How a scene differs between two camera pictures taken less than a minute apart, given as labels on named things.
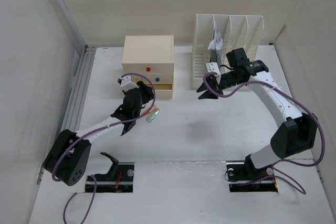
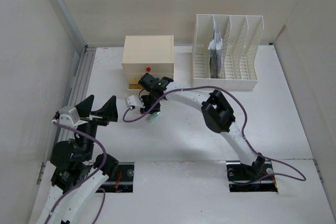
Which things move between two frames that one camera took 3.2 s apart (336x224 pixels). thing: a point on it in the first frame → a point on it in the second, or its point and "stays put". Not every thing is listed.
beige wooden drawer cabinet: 152,56 stays put
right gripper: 213,83 → 145,107
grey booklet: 215,46 stays put
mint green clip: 153,115 stays put
